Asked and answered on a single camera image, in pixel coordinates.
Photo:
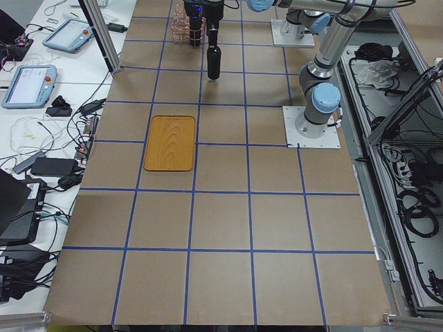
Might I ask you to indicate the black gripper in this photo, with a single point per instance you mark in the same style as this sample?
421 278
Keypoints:
194 21

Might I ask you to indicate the dark wine bottle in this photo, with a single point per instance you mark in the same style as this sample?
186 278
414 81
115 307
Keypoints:
195 24
213 57

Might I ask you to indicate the wooden tray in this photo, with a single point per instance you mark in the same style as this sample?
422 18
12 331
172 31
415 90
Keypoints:
170 144

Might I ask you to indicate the teach pendant far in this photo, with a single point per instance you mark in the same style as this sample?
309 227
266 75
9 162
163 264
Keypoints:
70 37

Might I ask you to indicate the teach pendant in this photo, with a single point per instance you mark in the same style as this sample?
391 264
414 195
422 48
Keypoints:
31 87
70 37

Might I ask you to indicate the teach pendant near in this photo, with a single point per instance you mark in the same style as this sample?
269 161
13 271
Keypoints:
31 87

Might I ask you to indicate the black power adapter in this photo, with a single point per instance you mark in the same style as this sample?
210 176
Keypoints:
53 167

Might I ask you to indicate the black laptop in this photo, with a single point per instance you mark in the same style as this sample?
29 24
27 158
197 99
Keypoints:
21 203

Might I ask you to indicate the copper wire bottle basket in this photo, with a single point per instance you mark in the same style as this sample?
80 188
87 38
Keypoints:
180 25

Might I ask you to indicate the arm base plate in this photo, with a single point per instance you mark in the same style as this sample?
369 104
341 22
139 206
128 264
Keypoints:
285 34
302 134

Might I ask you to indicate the aluminium frame post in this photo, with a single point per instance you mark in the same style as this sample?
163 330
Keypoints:
97 23

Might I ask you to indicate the side cable cabinet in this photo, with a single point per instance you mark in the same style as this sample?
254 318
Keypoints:
392 70

